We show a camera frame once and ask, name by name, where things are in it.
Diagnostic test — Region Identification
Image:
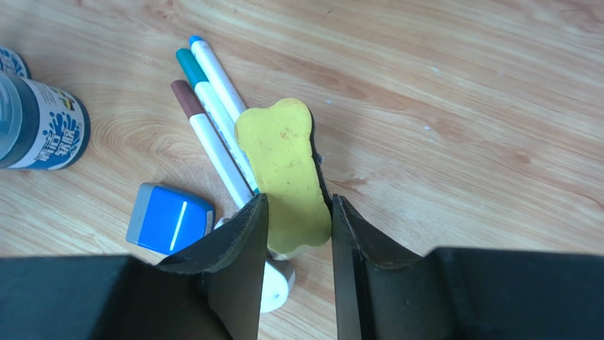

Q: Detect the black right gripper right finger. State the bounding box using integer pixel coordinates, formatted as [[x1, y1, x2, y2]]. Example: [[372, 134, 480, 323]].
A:
[[332, 195, 603, 339]]

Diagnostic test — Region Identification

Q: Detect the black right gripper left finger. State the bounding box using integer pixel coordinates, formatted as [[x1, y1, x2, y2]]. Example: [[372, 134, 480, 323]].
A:
[[1, 194, 268, 339]]

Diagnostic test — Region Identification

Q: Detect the white brown marker pen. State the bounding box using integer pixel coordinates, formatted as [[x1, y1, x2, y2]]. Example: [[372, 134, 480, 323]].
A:
[[170, 80, 253, 209]]

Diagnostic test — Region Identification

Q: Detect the yellow bone-shaped eraser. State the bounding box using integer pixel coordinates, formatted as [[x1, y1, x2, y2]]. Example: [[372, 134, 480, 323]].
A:
[[235, 98, 332, 260]]

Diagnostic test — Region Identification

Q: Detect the blue patterned tape roll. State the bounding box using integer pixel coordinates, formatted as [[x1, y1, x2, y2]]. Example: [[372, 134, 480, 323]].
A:
[[1, 72, 91, 171], [0, 46, 32, 79]]

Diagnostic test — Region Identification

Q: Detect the blue grey lint roller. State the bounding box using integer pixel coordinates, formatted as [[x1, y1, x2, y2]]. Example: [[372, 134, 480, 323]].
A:
[[125, 183, 216, 255]]

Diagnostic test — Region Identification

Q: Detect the white teal marker pen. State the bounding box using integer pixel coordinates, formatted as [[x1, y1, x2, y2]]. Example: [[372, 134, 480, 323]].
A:
[[175, 48, 259, 193]]

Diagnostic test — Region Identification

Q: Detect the white blue marker pen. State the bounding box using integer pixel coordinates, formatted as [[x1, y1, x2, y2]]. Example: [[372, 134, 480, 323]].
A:
[[189, 35, 247, 122]]

